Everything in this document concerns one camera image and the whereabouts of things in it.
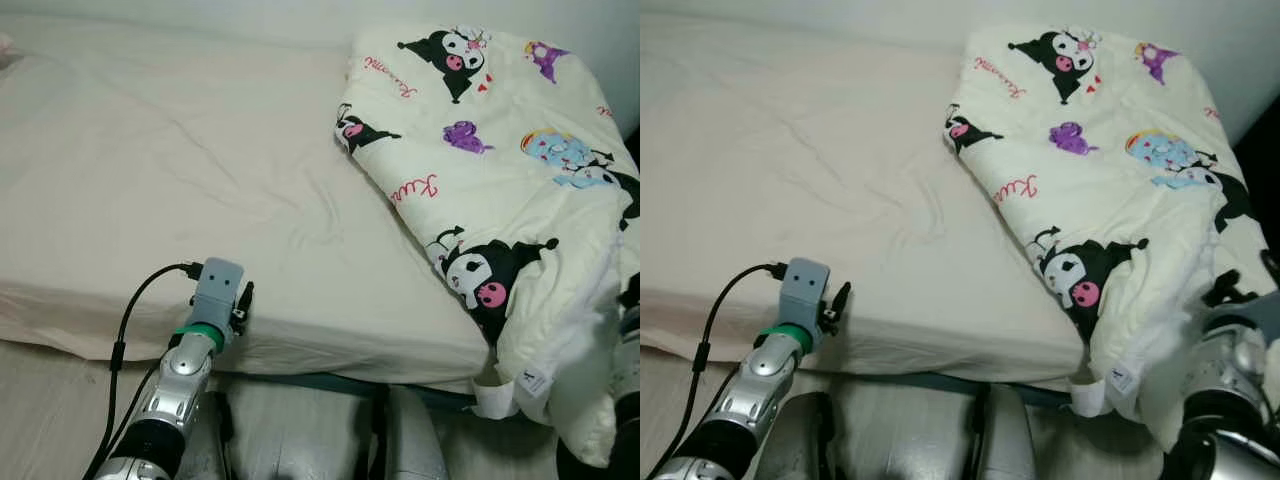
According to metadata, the cream cartoon print quilt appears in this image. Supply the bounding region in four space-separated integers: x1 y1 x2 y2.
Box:
943 25 1280 451
333 25 641 469

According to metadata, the mattress with white sheet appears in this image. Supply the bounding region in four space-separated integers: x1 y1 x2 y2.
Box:
640 12 1086 383
0 15 491 383

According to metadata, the grey robot left leg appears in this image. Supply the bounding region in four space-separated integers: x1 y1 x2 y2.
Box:
780 392 839 480
185 390 236 480

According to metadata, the grey robot leg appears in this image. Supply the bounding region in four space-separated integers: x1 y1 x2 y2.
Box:
185 390 236 480
972 385 1041 480
383 385 451 480
780 392 839 480

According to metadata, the grey robot right leg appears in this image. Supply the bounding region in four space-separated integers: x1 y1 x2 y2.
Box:
383 385 451 480
972 385 1041 480

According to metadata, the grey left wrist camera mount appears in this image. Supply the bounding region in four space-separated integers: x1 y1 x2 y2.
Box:
192 258 246 336
775 258 833 336

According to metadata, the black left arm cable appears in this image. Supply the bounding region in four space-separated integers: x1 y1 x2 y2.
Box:
85 262 201 480
680 262 786 480

